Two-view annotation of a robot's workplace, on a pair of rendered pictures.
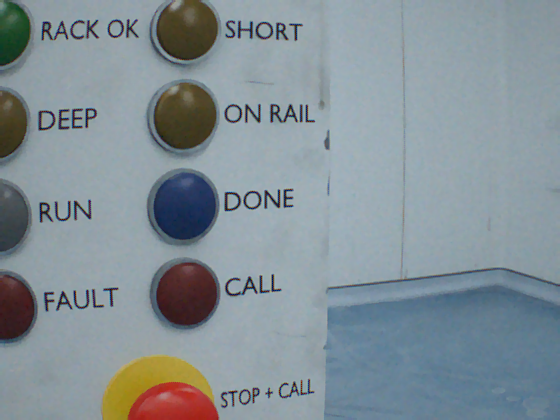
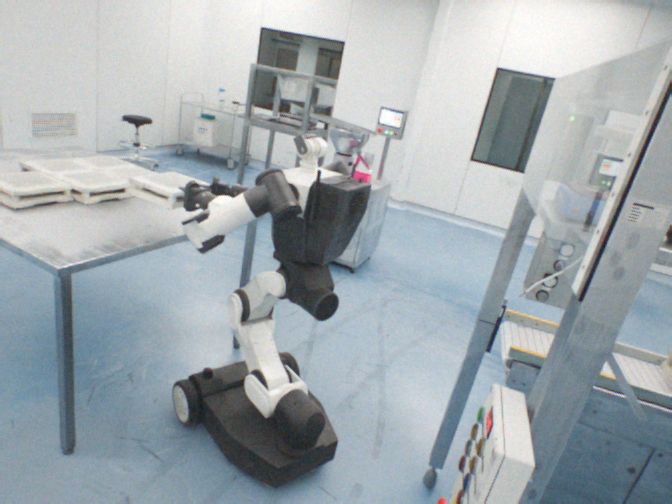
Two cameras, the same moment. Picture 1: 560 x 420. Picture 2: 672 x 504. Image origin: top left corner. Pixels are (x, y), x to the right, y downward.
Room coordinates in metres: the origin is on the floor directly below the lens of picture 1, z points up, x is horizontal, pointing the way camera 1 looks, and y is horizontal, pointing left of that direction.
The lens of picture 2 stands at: (0.46, -0.57, 1.54)
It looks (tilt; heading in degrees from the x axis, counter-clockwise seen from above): 21 degrees down; 129
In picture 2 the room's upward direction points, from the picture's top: 12 degrees clockwise
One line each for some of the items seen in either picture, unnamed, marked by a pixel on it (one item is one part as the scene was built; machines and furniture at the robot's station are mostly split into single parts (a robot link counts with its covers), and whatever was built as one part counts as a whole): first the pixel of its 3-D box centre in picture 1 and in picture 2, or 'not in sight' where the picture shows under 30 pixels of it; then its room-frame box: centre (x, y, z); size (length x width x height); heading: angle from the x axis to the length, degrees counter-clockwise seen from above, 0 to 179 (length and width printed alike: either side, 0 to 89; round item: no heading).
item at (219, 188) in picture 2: not in sight; (226, 193); (-1.14, 0.56, 1.00); 0.12 x 0.10 x 0.13; 49
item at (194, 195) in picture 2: not in sight; (199, 200); (-1.07, 0.39, 1.00); 0.12 x 0.10 x 0.13; 9
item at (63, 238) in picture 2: not in sight; (71, 189); (-1.89, 0.21, 0.80); 1.50 x 1.10 x 0.04; 15
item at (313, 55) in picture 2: not in sight; (295, 75); (-4.88, 4.16, 1.43); 1.32 x 0.01 x 1.11; 22
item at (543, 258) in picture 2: not in sight; (574, 271); (0.18, 0.81, 1.17); 0.22 x 0.11 x 0.20; 27
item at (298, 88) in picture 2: not in sight; (299, 152); (-3.02, 2.72, 0.75); 1.43 x 1.06 x 1.50; 22
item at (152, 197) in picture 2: not in sight; (172, 194); (-1.30, 0.40, 0.95); 0.24 x 0.24 x 0.02; 16
